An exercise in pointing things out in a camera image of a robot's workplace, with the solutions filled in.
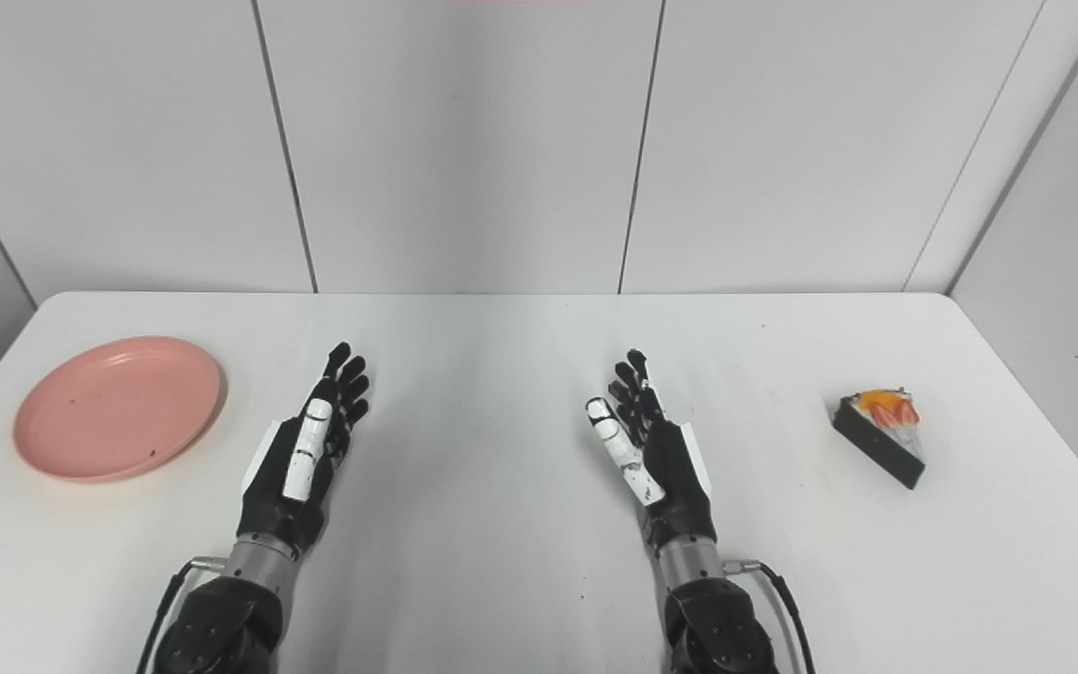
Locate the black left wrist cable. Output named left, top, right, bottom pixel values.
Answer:
left=135, top=556, right=226, bottom=674

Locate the chocolate cake slice with fruit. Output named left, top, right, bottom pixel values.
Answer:
left=831, top=388, right=926, bottom=491

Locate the pink round plate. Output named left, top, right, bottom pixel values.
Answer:
left=13, top=336, right=223, bottom=484

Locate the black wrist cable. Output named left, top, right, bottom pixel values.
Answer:
left=724, top=559, right=817, bottom=674
left=135, top=556, right=226, bottom=674

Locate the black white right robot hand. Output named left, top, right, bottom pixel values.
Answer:
left=586, top=349, right=718, bottom=551

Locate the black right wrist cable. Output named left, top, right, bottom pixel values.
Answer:
left=724, top=559, right=817, bottom=674

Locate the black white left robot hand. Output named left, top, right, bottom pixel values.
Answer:
left=238, top=342, right=371, bottom=553

